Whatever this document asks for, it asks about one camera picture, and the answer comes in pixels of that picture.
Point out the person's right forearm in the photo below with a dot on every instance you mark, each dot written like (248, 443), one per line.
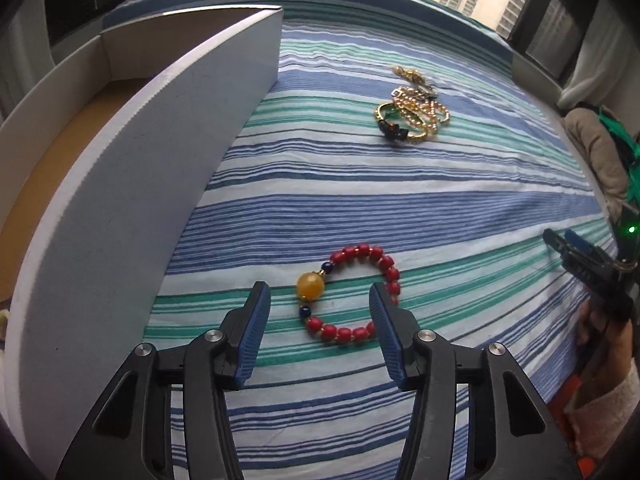
(607, 405)

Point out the white curtain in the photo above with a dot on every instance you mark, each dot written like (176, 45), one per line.
(600, 55)

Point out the striped blue green bedsheet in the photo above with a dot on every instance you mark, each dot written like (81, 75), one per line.
(400, 200)

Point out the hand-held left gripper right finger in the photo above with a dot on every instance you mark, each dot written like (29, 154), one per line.
(389, 335)

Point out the person's right hand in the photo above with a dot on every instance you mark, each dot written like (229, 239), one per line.
(597, 327)

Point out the gold bangle with black stones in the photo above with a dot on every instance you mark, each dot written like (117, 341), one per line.
(395, 132)

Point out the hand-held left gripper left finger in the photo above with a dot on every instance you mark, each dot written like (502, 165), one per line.
(252, 335)

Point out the grey cardboard box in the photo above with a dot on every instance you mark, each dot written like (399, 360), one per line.
(125, 210)

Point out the green cloth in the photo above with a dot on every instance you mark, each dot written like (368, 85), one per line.
(620, 132)

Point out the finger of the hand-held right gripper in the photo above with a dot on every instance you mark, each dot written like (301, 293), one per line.
(557, 245)
(582, 244)

